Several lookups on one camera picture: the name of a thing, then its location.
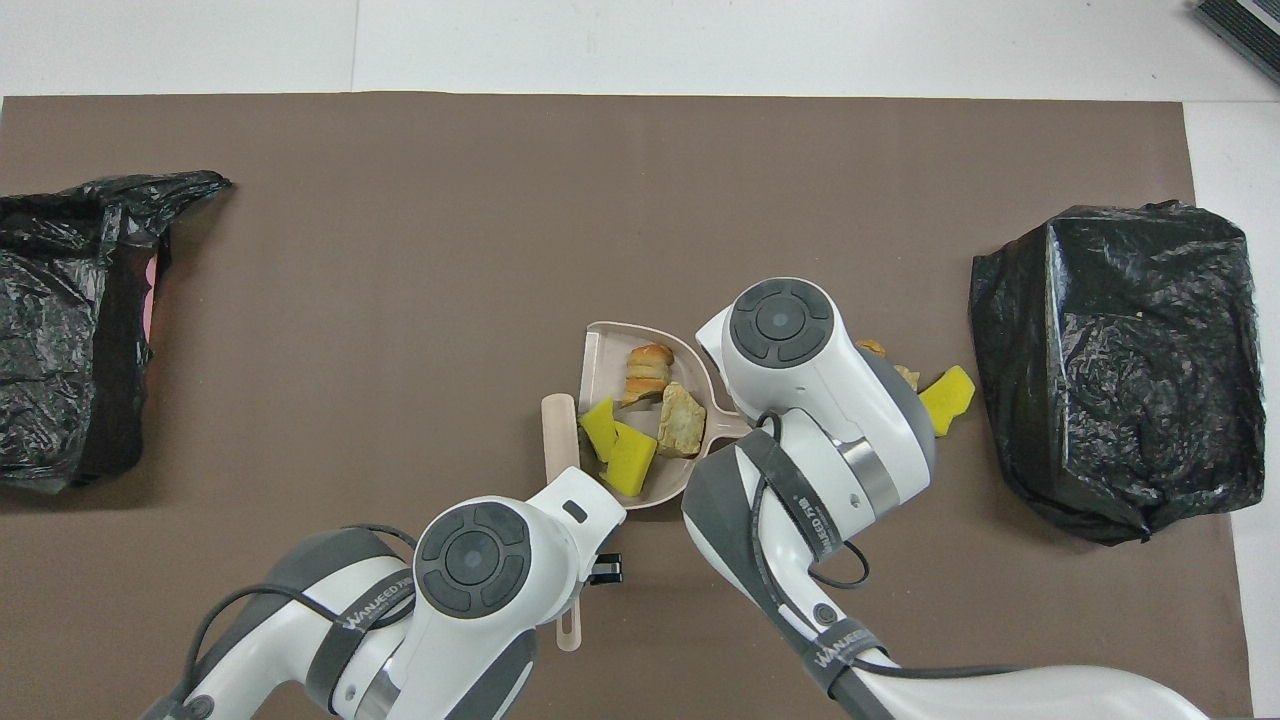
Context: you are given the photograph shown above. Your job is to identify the large yellow sponge piece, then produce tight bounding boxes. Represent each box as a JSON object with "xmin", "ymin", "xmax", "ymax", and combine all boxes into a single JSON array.
[{"xmin": 598, "ymin": 421, "xmax": 659, "ymax": 499}]

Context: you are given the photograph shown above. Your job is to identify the small yellow sponge piece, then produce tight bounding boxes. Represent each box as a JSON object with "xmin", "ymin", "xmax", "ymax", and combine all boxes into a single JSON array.
[{"xmin": 579, "ymin": 398, "xmax": 621, "ymax": 463}]

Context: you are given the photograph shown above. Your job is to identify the beige hand brush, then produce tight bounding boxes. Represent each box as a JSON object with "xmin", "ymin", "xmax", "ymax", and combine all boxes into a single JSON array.
[{"xmin": 541, "ymin": 393, "xmax": 583, "ymax": 653}]

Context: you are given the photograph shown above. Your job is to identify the pale angular bread chunk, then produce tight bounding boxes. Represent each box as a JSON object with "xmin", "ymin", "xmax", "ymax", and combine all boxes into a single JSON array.
[{"xmin": 656, "ymin": 382, "xmax": 707, "ymax": 460}]

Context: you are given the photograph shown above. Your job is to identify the striped orange croissant piece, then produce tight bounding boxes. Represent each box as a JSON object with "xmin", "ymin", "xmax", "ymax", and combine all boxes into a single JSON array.
[{"xmin": 622, "ymin": 343, "xmax": 676, "ymax": 408}]

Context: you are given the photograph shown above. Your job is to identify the beige plastic dustpan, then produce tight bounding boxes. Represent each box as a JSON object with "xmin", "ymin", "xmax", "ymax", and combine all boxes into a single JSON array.
[{"xmin": 580, "ymin": 320, "xmax": 751, "ymax": 509}]

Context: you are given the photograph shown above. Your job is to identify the black trash bag over bin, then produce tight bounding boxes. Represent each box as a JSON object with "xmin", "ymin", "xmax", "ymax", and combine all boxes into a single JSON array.
[
  {"xmin": 0, "ymin": 170, "xmax": 233, "ymax": 496},
  {"xmin": 968, "ymin": 200, "xmax": 1269, "ymax": 546}
]

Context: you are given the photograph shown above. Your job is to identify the brown table mat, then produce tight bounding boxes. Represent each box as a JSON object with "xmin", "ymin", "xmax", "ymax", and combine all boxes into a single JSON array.
[{"xmin": 0, "ymin": 92, "xmax": 1256, "ymax": 720}]

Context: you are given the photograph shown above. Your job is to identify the dark ribbed panel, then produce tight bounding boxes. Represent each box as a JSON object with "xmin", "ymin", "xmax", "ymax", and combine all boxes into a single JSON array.
[{"xmin": 1190, "ymin": 0, "xmax": 1280, "ymax": 86}]

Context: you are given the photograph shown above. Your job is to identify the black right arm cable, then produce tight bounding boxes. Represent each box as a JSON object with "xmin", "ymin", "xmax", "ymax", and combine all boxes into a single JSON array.
[{"xmin": 750, "ymin": 410, "xmax": 1011, "ymax": 691}]

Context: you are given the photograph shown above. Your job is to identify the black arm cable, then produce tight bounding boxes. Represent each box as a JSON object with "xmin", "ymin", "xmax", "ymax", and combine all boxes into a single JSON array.
[
  {"xmin": 183, "ymin": 523, "xmax": 421, "ymax": 701},
  {"xmin": 750, "ymin": 410, "xmax": 1011, "ymax": 691}
]

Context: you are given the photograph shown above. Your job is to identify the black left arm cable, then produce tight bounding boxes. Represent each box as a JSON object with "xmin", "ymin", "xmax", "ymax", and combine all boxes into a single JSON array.
[{"xmin": 183, "ymin": 523, "xmax": 421, "ymax": 701}]

